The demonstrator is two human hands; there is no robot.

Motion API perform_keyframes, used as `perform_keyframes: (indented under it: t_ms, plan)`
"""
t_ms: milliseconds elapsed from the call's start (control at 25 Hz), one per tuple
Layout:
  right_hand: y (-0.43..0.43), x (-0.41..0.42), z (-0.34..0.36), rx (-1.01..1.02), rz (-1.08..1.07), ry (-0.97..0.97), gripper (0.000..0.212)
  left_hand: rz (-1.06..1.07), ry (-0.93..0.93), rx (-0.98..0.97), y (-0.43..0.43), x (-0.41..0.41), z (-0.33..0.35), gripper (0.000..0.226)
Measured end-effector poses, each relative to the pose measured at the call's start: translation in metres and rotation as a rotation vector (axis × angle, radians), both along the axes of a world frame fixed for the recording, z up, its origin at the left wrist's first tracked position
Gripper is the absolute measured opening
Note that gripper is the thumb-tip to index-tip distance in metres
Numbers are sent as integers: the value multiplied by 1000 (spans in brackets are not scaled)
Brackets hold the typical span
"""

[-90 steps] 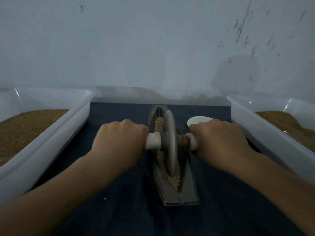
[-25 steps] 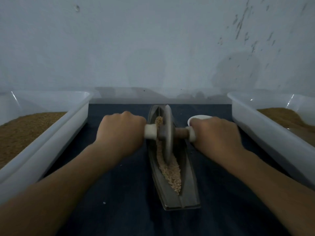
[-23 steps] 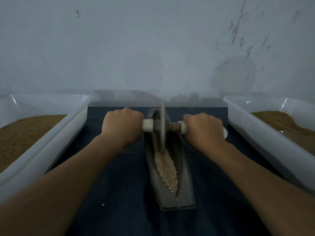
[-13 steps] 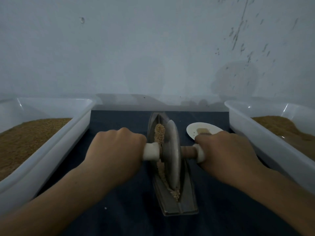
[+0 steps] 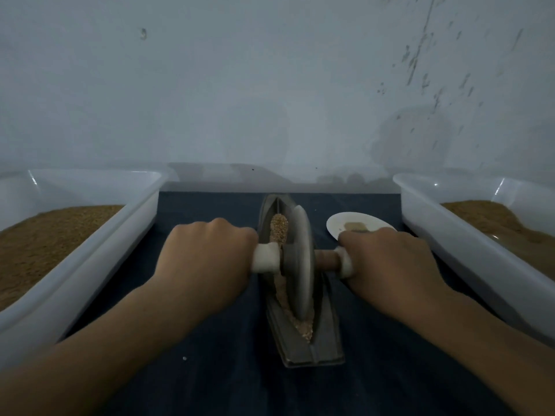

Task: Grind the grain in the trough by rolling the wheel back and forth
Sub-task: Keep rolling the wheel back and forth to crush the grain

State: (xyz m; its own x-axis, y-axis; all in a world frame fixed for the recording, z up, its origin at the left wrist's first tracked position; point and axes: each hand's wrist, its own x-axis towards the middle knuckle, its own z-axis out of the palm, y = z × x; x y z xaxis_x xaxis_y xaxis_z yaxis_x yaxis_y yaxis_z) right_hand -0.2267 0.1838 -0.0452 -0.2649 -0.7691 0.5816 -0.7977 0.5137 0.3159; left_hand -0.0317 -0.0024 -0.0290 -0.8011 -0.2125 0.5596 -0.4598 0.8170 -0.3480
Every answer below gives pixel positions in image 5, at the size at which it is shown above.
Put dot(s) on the person's left hand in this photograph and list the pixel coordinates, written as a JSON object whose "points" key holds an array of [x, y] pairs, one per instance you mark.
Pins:
{"points": [[204, 264]]}

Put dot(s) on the person's right forearm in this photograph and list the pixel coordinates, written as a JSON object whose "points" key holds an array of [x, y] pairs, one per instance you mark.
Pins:
{"points": [[494, 359]]}

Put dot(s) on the person's left forearm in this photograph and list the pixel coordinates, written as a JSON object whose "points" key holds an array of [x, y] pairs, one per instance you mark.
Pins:
{"points": [[82, 372]]}

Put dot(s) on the small ground grain portion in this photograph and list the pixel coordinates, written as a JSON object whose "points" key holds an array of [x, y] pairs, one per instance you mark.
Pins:
{"points": [[278, 228]]}

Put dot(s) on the white round plate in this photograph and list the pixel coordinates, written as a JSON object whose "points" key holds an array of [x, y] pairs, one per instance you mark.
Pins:
{"points": [[343, 225]]}

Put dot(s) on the person's right hand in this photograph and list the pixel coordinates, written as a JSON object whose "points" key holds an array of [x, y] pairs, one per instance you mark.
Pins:
{"points": [[395, 273]]}

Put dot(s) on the dark blue tablecloth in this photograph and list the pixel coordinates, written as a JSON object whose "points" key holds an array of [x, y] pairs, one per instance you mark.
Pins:
{"points": [[217, 381]]}

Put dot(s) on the white plastic tray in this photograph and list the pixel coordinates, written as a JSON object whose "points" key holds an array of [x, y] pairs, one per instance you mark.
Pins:
{"points": [[455, 251], [87, 255]]}

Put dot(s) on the boat-shaped metal grinding trough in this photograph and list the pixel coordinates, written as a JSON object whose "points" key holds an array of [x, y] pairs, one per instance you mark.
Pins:
{"points": [[328, 346]]}

